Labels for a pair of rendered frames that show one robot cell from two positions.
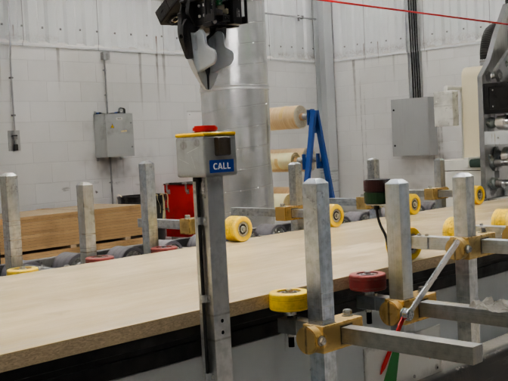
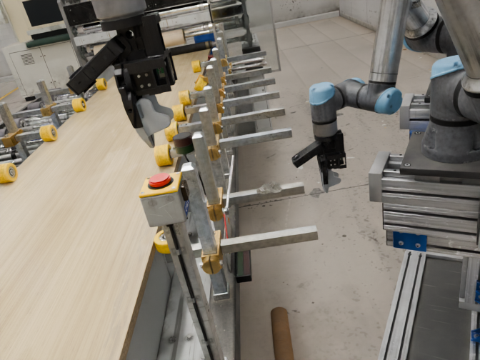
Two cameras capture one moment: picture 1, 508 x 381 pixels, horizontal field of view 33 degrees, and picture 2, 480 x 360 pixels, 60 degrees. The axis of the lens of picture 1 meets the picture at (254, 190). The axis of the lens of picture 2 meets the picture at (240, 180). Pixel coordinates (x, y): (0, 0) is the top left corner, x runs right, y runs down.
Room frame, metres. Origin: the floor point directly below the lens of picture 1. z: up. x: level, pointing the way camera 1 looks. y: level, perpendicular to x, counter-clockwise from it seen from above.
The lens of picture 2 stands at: (0.75, 0.41, 1.55)
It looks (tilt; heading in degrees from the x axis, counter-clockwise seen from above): 28 degrees down; 319
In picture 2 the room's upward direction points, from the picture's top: 12 degrees counter-clockwise
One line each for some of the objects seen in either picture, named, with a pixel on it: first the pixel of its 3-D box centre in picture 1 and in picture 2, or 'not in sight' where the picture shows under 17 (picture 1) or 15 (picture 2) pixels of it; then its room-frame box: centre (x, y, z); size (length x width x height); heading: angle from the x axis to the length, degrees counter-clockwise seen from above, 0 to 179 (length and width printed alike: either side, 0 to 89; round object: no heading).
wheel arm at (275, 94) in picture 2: not in sight; (228, 102); (2.23, -0.89, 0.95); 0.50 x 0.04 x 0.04; 44
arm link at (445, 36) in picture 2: not in sight; (465, 34); (1.24, -1.06, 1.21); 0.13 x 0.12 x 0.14; 168
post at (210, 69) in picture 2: not in sight; (219, 115); (2.24, -0.83, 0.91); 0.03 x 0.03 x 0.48; 44
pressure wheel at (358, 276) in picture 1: (368, 297); not in sight; (1.83, -0.24, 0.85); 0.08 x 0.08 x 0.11
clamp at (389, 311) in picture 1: (407, 308); (215, 204); (1.73, -0.30, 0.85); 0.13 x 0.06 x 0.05; 134
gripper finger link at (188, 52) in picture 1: (192, 31); (131, 100); (1.35, 0.09, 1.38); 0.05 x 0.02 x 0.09; 134
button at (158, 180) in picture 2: (205, 131); (160, 181); (1.36, 0.07, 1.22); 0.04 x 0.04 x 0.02
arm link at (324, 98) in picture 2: not in sight; (323, 102); (1.47, -0.59, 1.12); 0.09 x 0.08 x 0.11; 78
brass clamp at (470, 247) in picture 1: (470, 246); (213, 147); (1.91, -0.48, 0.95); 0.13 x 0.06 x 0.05; 134
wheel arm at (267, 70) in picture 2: not in sight; (241, 75); (2.54, -1.29, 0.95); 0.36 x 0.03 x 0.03; 44
